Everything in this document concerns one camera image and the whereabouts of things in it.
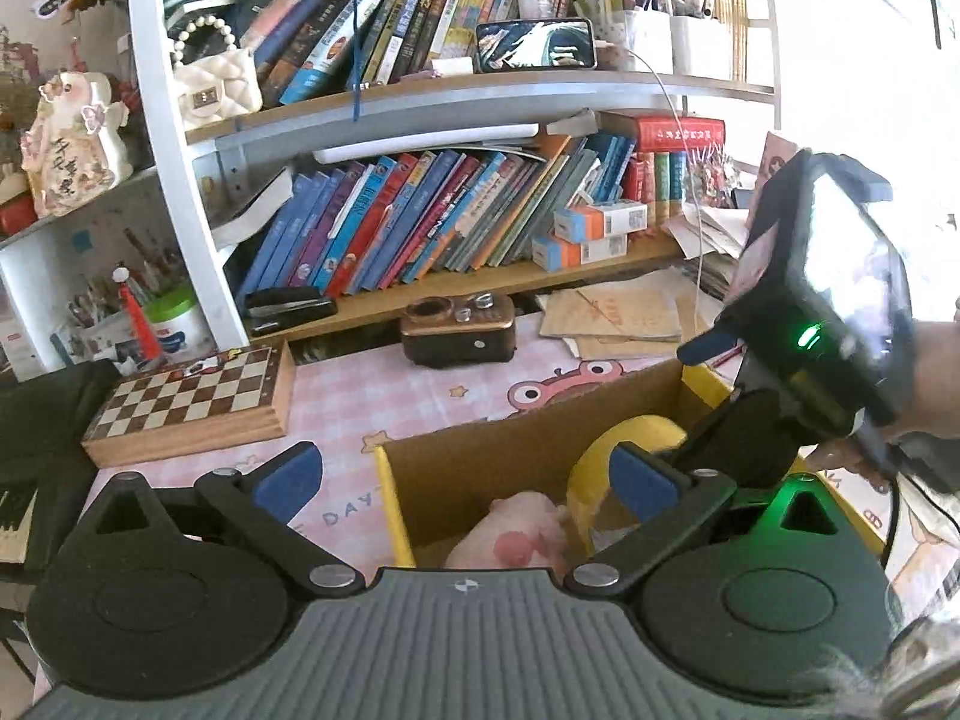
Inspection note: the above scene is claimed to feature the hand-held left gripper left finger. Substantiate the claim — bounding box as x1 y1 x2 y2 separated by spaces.
66 441 368 602

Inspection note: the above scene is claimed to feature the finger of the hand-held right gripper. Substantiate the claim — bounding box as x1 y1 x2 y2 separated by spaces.
669 386 809 492
677 325 749 367

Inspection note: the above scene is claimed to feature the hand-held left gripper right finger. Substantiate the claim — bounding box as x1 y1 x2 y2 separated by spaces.
562 442 863 602

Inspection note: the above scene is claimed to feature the yellow tape roll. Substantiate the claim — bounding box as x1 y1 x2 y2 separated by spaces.
566 414 689 542

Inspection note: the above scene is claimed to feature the pink plush toy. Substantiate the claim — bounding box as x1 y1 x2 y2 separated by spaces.
444 490 595 572

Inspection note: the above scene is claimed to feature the yellow cardboard box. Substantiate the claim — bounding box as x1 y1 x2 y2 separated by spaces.
373 356 887 572

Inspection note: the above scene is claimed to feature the person's right forearm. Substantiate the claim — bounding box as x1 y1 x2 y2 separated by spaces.
883 313 960 445

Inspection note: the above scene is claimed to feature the person's right hand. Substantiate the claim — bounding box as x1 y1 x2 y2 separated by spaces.
806 431 901 482

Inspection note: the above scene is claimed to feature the wooden chessboard box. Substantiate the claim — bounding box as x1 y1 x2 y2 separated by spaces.
81 341 297 470

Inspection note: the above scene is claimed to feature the black stapler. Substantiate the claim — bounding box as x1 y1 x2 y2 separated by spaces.
244 286 337 337

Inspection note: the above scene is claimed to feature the green lid jar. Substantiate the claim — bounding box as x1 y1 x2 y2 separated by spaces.
142 285 215 357

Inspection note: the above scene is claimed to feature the thick red book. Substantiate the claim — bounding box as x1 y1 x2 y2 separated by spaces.
600 112 727 156

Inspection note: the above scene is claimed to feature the red cone pen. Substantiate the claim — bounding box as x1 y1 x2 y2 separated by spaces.
112 264 164 362

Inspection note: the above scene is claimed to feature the brown vintage radio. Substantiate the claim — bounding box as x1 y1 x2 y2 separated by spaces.
399 292 518 368

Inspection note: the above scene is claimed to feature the black case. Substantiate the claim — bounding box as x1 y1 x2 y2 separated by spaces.
0 360 122 580

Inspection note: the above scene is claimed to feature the box of pencils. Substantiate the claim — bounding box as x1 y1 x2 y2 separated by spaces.
52 240 181 370

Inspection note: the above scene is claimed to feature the white pen holder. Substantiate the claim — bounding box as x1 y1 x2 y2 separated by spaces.
670 13 732 77
611 9 672 74

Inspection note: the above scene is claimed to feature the row of blue books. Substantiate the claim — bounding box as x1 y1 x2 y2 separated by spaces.
240 131 691 297

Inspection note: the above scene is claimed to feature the fluffy grey sleeve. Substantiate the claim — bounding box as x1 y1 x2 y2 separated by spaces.
808 617 960 720

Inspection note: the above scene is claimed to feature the white and red carton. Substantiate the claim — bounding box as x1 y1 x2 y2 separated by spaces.
0 315 28 374

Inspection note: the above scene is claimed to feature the white side shelf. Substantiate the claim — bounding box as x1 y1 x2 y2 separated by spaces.
0 165 162 383

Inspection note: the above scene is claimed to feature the smartphone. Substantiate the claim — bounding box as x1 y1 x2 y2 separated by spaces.
475 17 599 74

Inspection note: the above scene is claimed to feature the white bookshelf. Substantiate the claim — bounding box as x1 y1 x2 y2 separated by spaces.
124 0 785 361

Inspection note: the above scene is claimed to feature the ceramic figurine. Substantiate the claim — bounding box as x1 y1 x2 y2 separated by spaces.
21 71 132 218

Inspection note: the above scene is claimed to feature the white quilted handbag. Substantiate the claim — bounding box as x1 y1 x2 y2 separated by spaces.
171 15 263 132

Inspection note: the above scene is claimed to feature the row of mixed books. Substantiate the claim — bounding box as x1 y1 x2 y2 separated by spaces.
240 0 751 102

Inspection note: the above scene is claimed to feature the black cable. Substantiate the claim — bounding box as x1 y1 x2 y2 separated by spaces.
879 465 905 571

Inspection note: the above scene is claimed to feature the white charging cable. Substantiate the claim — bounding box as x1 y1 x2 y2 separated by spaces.
596 43 707 295

